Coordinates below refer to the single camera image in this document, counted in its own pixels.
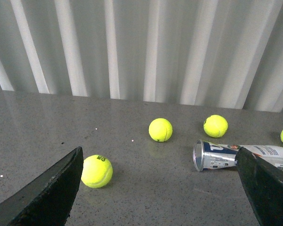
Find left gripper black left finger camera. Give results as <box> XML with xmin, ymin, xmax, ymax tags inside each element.
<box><xmin>0</xmin><ymin>146</ymin><xmax>83</xmax><ymax>226</ymax></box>

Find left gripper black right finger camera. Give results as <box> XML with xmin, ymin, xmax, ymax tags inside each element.
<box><xmin>235</xmin><ymin>148</ymin><xmax>283</xmax><ymax>226</ymax></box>

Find clear plastic tennis ball can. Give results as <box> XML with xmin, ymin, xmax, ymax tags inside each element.
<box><xmin>193</xmin><ymin>139</ymin><xmax>283</xmax><ymax>172</ymax></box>

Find tennis ball near left finger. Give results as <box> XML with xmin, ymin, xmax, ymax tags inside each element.
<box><xmin>81</xmin><ymin>154</ymin><xmax>113</xmax><ymax>188</ymax></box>

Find centre yellow tennis ball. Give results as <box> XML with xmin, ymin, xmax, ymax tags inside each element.
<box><xmin>149</xmin><ymin>118</ymin><xmax>173</xmax><ymax>142</ymax></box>

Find white pleated curtain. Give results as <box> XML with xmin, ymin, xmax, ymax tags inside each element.
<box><xmin>0</xmin><ymin>0</ymin><xmax>283</xmax><ymax>112</ymax></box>

